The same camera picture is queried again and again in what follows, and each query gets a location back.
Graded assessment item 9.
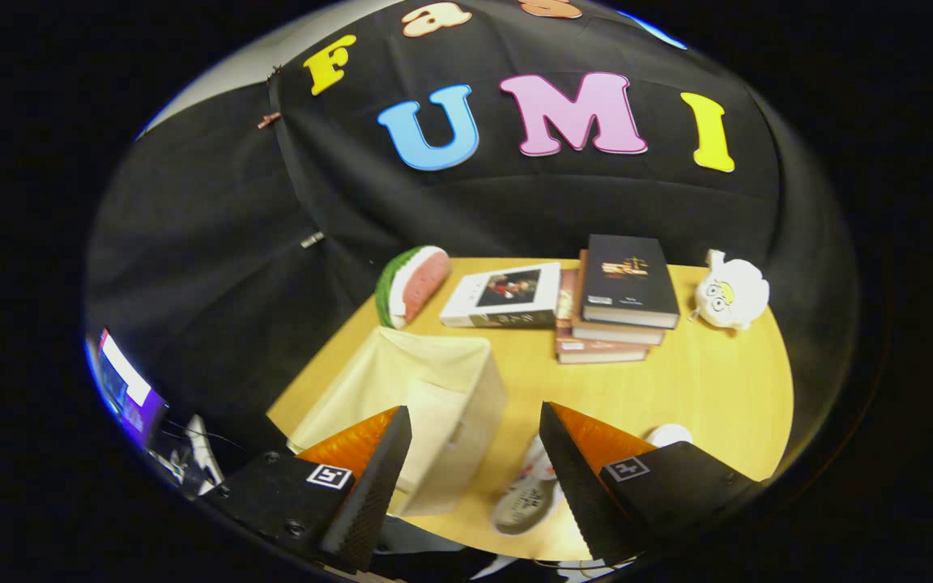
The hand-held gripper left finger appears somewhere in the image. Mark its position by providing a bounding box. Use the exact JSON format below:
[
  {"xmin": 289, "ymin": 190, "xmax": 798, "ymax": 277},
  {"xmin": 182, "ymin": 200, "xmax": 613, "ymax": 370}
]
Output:
[{"xmin": 199, "ymin": 406, "xmax": 412, "ymax": 574}]

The beige fabric storage box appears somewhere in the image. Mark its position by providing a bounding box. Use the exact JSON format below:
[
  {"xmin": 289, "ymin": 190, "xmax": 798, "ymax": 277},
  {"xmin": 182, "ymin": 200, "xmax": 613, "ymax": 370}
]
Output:
[{"xmin": 287, "ymin": 327, "xmax": 508, "ymax": 517}]

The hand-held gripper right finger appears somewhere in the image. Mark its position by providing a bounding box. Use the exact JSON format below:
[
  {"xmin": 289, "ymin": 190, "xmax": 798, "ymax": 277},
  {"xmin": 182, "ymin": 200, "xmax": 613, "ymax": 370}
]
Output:
[{"xmin": 539, "ymin": 401, "xmax": 759, "ymax": 565}]

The white cover book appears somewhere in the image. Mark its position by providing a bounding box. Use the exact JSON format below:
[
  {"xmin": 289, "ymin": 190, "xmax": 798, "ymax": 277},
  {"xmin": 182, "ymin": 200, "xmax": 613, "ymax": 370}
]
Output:
[{"xmin": 440, "ymin": 262, "xmax": 562, "ymax": 329}]

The white canvas shoe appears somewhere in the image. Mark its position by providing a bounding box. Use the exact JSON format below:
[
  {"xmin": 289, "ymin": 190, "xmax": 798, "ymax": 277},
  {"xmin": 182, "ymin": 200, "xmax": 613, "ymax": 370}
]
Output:
[
  {"xmin": 492, "ymin": 436, "xmax": 564, "ymax": 536},
  {"xmin": 645, "ymin": 423, "xmax": 693, "ymax": 450}
]

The white plush toy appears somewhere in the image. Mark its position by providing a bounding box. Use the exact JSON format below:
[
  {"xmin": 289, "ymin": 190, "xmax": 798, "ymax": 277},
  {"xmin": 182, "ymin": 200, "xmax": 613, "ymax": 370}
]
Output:
[{"xmin": 689, "ymin": 249, "xmax": 770, "ymax": 331}]

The dark cover book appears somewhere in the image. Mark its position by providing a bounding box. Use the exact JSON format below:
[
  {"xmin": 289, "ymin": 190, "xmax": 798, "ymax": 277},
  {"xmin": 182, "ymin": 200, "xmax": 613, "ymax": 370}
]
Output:
[{"xmin": 580, "ymin": 235, "xmax": 680, "ymax": 330}]

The computer monitor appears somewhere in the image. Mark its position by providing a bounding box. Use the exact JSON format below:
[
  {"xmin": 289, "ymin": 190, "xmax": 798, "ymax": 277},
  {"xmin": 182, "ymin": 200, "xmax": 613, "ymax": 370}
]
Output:
[{"xmin": 92, "ymin": 327, "xmax": 169, "ymax": 449}]

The reddish cover book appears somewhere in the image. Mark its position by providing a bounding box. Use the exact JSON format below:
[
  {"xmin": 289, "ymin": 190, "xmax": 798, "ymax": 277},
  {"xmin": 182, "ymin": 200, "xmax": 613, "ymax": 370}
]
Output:
[{"xmin": 555, "ymin": 267, "xmax": 650, "ymax": 364}]

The black backdrop cloth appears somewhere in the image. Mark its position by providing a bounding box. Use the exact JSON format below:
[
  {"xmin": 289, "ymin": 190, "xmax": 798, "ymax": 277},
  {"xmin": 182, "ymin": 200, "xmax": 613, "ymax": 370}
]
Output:
[{"xmin": 84, "ymin": 0, "xmax": 860, "ymax": 487}]

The watermelon slice toy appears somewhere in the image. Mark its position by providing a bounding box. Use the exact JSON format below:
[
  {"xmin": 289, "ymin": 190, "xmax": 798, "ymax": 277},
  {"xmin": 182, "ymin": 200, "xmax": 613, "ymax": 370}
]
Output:
[{"xmin": 375, "ymin": 245, "xmax": 451, "ymax": 330}]

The tan cover book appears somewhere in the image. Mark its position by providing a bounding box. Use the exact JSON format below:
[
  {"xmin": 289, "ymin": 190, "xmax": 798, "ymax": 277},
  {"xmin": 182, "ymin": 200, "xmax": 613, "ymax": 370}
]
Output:
[{"xmin": 570, "ymin": 249, "xmax": 667, "ymax": 346}]

